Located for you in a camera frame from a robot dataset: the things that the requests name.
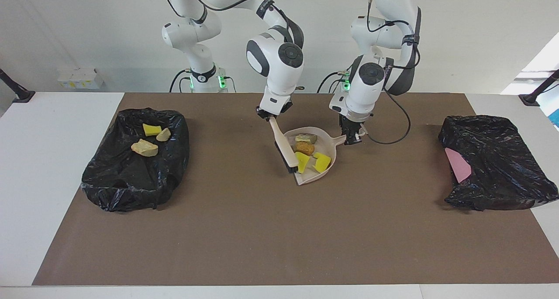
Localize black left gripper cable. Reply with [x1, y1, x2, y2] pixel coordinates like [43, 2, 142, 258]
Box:
[362, 92, 411, 144]

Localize beige hand brush black bristles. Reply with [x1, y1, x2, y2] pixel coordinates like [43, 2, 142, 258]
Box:
[269, 116, 300, 174]

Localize beige plastic dustpan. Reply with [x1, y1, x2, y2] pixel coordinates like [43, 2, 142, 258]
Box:
[283, 127, 350, 186]

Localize black clamp stand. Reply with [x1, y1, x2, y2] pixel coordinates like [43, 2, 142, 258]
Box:
[519, 70, 559, 107]
[0, 69, 35, 103]

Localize brown table mat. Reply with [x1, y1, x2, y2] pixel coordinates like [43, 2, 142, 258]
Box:
[32, 93, 559, 286]

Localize black trash bag bin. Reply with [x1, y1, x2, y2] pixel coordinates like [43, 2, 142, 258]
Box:
[81, 107, 191, 213]

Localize pink card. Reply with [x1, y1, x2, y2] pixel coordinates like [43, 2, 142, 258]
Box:
[445, 148, 472, 183]

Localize black bag bin with card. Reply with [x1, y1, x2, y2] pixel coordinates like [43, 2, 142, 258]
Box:
[438, 114, 559, 211]

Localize white wall socket box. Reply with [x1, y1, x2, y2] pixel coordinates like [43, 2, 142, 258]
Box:
[57, 68, 104, 89]

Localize large striped croissant piece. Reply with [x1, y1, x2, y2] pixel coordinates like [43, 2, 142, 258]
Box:
[131, 138, 159, 157]

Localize black base cable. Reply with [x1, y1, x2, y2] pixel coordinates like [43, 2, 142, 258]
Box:
[169, 69, 193, 93]
[317, 71, 350, 93]

